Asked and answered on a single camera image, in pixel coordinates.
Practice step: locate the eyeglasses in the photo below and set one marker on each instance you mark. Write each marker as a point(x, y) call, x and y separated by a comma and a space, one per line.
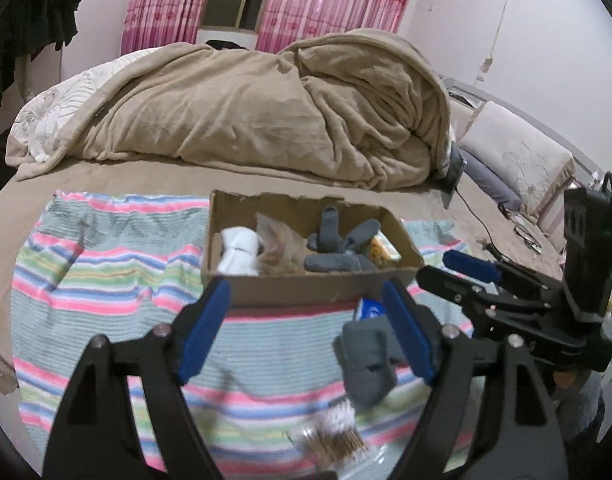
point(528, 237)

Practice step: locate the clear snack bag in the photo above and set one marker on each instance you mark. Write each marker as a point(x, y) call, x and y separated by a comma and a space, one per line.
point(281, 245)

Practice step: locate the grey bed headboard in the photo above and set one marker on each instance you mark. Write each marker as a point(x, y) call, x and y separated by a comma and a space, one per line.
point(535, 117)

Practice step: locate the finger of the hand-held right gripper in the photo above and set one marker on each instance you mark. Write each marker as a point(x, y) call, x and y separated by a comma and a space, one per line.
point(450, 284)
point(473, 264)

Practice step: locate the brown cardboard scrap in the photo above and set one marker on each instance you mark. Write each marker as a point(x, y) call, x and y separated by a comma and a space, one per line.
point(0, 370)

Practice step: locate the white sock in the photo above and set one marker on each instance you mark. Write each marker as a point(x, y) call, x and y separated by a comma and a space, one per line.
point(240, 252)

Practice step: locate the yellow snack packet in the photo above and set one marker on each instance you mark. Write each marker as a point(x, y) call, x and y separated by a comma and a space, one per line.
point(383, 250)

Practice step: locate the pink curtain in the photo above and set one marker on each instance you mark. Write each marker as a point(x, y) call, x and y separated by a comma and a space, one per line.
point(331, 0)
point(163, 5)

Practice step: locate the dark tablet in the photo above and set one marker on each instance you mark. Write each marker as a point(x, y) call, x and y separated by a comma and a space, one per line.
point(455, 170)

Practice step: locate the cardboard box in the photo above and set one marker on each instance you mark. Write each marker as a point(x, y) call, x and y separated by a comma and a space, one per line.
point(306, 285)

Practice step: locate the cotton swab pack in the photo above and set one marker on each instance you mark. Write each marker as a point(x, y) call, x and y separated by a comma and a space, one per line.
point(331, 437)

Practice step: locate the dark hanging clothes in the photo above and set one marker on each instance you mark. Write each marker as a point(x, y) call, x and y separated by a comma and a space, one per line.
point(21, 20)

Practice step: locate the beige fleece blanket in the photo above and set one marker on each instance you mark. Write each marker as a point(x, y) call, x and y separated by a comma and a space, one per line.
point(266, 110)

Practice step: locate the striped blanket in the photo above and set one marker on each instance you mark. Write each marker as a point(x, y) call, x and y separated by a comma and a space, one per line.
point(111, 285)

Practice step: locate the grey pillow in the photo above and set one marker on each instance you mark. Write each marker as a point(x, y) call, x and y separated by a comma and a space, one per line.
point(488, 180)

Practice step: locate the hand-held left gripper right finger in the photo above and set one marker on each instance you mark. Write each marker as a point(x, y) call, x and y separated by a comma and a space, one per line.
point(405, 332)

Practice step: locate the person's right forearm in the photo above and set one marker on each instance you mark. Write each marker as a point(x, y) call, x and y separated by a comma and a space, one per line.
point(580, 410)

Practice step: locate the blue white packet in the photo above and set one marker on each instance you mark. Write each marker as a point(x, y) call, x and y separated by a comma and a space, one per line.
point(371, 309)

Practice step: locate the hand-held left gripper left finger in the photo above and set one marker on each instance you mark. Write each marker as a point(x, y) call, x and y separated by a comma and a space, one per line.
point(205, 332)

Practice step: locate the floral white quilt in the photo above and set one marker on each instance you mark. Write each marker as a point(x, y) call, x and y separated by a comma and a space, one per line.
point(51, 110)

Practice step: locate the grey knitted sock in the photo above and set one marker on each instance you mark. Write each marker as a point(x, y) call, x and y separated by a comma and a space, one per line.
point(368, 365)
point(362, 235)
point(330, 227)
point(336, 262)

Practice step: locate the beige embroidered pillow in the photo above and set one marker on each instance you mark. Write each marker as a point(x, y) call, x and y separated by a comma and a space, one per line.
point(525, 160)

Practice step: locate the bed with beige sheet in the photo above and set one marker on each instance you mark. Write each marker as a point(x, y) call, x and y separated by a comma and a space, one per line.
point(136, 177)

